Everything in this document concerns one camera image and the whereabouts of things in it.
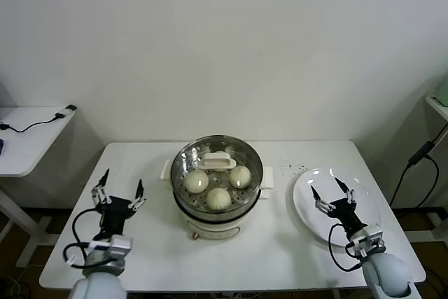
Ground steel steamer pot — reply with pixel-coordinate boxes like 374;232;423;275
160;158;274;242

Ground white shelf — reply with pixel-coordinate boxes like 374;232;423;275
423;94;448;121

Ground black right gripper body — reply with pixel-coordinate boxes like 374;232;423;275
327;197;368;235

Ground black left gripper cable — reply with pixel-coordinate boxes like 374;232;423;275
62;207;106;270

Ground black cable with connector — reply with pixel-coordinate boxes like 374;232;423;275
0;112;66;134

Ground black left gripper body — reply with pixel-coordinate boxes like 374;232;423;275
94;197;138;240

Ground dark crumb specks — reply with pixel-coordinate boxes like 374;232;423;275
279;162;309;174

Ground glass lid with cream handle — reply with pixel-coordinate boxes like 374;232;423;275
170;134;263;209

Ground white round plate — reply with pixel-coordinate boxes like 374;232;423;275
286;167;371;247

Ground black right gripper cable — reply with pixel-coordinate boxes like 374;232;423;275
328;223;363;272

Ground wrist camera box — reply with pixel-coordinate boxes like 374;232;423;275
89;235;134;258
365;229;386;251

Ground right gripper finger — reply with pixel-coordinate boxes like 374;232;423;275
335;176;356;205
310;186;335;216

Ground white side table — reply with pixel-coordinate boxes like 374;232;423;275
0;106;78;268

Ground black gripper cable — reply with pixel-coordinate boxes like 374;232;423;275
62;207;106;270
328;223;363;272

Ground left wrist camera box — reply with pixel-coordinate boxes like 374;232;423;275
89;235;134;258

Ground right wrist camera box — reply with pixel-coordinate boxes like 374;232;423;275
365;229;386;251

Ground black power adapter cable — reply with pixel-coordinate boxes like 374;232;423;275
388;122;448;209

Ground stainless steel steamer basket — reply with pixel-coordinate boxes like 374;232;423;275
169;136;263;218

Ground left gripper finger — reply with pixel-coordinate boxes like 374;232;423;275
91;168;113;207
127;179;146;211

